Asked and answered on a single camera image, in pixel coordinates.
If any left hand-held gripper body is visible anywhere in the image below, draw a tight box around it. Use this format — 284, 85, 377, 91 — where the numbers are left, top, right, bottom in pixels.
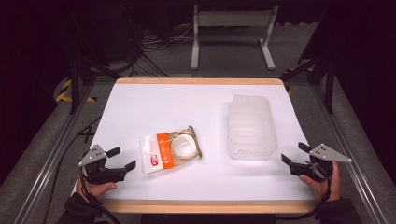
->
78, 144, 127, 185

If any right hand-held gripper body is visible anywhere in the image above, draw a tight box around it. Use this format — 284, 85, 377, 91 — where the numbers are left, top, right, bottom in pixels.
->
289, 143, 353, 183

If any orange and white snack packet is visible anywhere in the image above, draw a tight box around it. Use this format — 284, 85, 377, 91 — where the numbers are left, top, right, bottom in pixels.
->
139, 125, 204, 175

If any translucent plastic container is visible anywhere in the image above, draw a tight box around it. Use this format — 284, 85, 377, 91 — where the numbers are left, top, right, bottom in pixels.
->
228, 93, 279, 161

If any person's left hand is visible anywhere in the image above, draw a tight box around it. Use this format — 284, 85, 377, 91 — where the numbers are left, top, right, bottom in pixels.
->
76, 178, 118, 201

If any person's right hand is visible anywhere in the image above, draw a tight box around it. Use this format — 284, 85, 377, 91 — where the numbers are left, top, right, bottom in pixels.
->
298, 161, 342, 203

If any black metal stand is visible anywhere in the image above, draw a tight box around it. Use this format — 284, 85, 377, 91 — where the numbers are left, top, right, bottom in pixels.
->
280, 55, 336, 115
68, 57, 123, 115

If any yellow black hazard tape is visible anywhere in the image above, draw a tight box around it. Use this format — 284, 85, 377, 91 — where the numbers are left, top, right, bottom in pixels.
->
54, 78, 97, 104

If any white table mat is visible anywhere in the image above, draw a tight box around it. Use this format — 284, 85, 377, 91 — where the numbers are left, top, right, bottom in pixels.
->
72, 83, 318, 202

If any aluminium rail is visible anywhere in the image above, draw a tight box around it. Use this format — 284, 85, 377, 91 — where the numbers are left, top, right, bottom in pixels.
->
310, 83, 390, 224
12, 83, 95, 224

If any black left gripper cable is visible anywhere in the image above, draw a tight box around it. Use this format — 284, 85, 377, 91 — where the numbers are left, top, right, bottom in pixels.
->
78, 167, 121, 224

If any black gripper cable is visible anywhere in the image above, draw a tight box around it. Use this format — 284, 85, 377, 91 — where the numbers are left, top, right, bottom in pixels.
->
274, 166, 334, 221
78, 167, 121, 224

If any black floor cable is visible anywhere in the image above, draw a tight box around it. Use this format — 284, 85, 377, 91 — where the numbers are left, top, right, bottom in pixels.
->
41, 115, 103, 224

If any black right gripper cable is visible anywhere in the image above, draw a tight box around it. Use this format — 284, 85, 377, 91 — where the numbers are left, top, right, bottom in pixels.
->
274, 166, 334, 221

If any bundle of floor cables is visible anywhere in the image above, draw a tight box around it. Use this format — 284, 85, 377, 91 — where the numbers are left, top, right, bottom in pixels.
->
122, 22, 194, 78

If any white metal stand frame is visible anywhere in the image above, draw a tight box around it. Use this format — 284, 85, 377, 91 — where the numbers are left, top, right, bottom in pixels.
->
190, 4, 279, 71

